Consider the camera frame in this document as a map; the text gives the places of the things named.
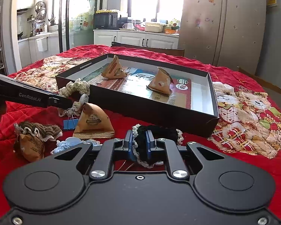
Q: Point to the black lace scrunchie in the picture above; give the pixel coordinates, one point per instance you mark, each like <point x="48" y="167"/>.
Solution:
<point x="144" y="141"/>

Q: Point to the Chinese history book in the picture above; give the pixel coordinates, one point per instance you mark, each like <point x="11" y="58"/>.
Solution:
<point x="136" y="84"/>

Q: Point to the silver refrigerator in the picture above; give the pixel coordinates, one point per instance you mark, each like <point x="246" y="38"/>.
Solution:
<point x="223" y="33"/>

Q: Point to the black microwave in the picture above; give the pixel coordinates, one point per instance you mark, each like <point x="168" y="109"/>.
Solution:
<point x="106" y="20"/>

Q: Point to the cream crochet scrunchie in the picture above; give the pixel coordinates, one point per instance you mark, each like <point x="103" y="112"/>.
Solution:
<point x="78" y="92"/>

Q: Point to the beige plastic tub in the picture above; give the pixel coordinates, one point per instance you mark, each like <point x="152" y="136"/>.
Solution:
<point x="154" y="27"/>

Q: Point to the black shallow cardboard box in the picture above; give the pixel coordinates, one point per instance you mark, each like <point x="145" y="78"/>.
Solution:
<point x="191" y="107"/>

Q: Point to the brown pyramid packet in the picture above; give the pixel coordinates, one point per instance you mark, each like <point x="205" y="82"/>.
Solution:
<point x="114" y="70"/>
<point x="161" y="82"/>

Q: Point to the brown crochet scrunchie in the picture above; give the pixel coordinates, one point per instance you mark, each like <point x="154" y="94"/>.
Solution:
<point x="47" y="132"/>

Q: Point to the red bear quilt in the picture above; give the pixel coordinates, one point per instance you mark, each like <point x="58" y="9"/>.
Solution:
<point x="249" y="127"/>

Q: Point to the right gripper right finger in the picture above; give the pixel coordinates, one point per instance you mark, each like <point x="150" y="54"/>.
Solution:
<point x="166" y="150"/>

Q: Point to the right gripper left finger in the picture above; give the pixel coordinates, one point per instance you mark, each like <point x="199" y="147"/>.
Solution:
<point x="112" y="150"/>

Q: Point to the white mug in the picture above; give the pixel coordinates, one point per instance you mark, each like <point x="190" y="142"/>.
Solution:
<point x="128" y="26"/>

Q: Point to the light blue scrunchie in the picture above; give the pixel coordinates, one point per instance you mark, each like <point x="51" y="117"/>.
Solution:
<point x="71" y="142"/>

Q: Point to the blue binder clip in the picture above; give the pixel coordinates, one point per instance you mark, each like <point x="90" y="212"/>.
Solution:
<point x="71" y="122"/>

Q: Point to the white kitchen cabinet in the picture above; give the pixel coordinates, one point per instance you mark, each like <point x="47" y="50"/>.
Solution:
<point x="138" y="38"/>

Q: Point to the crumpled brown packet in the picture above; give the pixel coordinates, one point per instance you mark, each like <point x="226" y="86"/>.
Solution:
<point x="31" y="148"/>

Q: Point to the brown packet gold edge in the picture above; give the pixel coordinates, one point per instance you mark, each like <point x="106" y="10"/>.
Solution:
<point x="93" y="123"/>

